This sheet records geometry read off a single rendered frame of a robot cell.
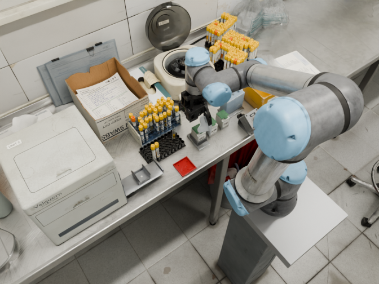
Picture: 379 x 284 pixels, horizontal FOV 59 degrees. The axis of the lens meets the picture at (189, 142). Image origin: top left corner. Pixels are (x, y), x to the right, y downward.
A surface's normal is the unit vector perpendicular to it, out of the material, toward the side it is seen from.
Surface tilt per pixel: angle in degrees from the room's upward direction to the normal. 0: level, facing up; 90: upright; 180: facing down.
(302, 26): 0
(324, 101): 14
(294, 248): 1
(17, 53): 90
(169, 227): 0
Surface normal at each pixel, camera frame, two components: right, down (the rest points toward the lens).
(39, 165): 0.01, -0.58
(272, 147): -0.88, 0.30
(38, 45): 0.59, 0.66
